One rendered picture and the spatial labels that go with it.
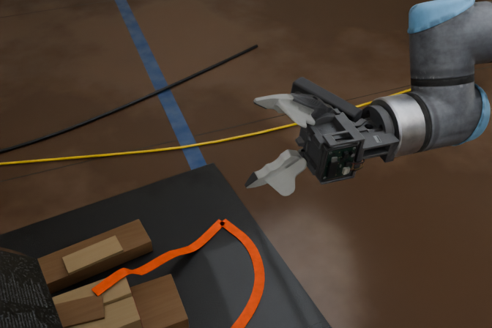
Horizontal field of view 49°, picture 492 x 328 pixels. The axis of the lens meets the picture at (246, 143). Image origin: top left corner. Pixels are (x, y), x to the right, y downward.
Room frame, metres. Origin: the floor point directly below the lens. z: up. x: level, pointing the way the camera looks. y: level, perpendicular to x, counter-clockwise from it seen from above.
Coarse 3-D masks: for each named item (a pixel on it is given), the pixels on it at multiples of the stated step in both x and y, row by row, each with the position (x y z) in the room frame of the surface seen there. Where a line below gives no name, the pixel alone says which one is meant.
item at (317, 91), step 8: (296, 80) 0.69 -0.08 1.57; (304, 80) 0.69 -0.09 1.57; (296, 88) 0.68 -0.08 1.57; (304, 88) 0.67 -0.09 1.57; (312, 88) 0.67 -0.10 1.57; (320, 88) 0.67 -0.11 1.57; (320, 96) 0.65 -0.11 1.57; (328, 96) 0.65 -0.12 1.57; (336, 96) 0.65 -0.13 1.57; (336, 104) 0.63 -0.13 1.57; (344, 104) 0.63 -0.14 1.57; (344, 112) 0.62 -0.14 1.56; (352, 112) 0.62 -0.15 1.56; (360, 112) 0.62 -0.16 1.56; (352, 120) 0.61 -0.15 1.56
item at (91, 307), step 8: (96, 296) 1.24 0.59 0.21; (56, 304) 1.20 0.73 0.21; (64, 304) 1.20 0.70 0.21; (72, 304) 1.20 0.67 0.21; (80, 304) 1.20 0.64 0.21; (88, 304) 1.20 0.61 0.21; (96, 304) 1.20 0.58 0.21; (64, 312) 1.17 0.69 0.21; (72, 312) 1.17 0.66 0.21; (80, 312) 1.17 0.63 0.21; (88, 312) 1.17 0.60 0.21; (96, 312) 1.17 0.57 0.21; (64, 320) 1.13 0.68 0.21; (72, 320) 1.13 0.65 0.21; (80, 320) 1.13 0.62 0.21; (88, 320) 1.13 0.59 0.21; (96, 320) 1.14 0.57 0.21
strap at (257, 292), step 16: (224, 224) 1.78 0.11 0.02; (208, 240) 1.68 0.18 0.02; (240, 240) 1.68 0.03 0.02; (160, 256) 1.51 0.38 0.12; (256, 256) 1.58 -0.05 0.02; (128, 272) 1.35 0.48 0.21; (144, 272) 1.41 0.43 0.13; (256, 272) 1.49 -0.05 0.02; (96, 288) 1.27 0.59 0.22; (256, 288) 1.41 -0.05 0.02; (256, 304) 1.33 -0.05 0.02; (240, 320) 1.25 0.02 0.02
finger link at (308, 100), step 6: (294, 96) 0.59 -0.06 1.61; (300, 96) 0.59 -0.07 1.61; (306, 96) 0.59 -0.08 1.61; (312, 96) 0.60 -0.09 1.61; (300, 102) 0.58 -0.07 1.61; (306, 102) 0.59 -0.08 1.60; (312, 102) 0.59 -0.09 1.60; (318, 102) 0.59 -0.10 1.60; (312, 108) 0.59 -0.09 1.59; (318, 108) 0.59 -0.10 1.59; (324, 108) 0.59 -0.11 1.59; (330, 108) 0.60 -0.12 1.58; (312, 114) 0.59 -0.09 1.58; (318, 114) 0.59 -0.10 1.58
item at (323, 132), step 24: (336, 120) 0.59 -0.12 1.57; (360, 120) 0.61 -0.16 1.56; (384, 120) 0.60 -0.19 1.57; (312, 144) 0.57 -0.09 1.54; (336, 144) 0.53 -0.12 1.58; (360, 144) 0.55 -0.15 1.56; (384, 144) 0.56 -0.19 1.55; (312, 168) 0.55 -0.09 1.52; (336, 168) 0.53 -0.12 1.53; (360, 168) 0.54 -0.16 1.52
